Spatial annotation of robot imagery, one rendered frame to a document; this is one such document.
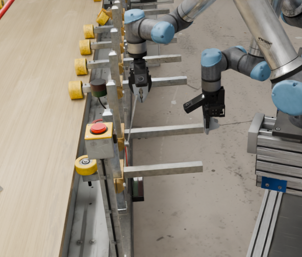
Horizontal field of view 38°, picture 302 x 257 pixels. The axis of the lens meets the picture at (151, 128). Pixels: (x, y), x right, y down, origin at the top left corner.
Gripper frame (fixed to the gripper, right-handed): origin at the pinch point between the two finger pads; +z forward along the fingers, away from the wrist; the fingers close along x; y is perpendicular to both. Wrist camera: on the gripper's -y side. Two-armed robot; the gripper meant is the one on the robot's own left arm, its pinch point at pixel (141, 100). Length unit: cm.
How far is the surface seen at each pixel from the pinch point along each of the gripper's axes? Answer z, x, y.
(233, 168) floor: 99, -55, 78
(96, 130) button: -24, 11, -58
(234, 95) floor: 99, -76, 176
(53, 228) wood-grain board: 9, 28, -58
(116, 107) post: -2.1, 9.8, -7.4
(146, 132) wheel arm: 13.2, -0.6, -3.2
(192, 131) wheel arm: 14.5, -19.3, -3.2
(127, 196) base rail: 28.7, 8.5, -23.5
